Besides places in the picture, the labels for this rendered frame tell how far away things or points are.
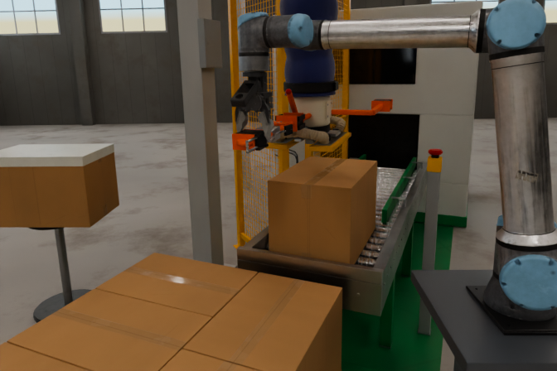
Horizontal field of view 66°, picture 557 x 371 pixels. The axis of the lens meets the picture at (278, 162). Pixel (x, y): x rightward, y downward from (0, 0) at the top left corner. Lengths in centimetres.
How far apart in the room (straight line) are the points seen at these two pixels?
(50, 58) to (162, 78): 308
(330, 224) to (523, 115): 107
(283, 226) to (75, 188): 117
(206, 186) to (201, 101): 58
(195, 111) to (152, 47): 962
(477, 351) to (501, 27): 79
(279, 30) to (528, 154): 71
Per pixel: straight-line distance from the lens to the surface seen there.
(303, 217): 200
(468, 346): 131
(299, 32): 125
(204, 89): 288
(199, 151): 294
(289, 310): 176
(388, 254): 214
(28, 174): 269
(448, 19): 131
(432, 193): 237
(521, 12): 114
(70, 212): 264
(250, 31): 130
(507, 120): 116
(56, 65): 1350
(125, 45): 1272
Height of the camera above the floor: 146
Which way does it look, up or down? 12 degrees down
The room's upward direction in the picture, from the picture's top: 1 degrees counter-clockwise
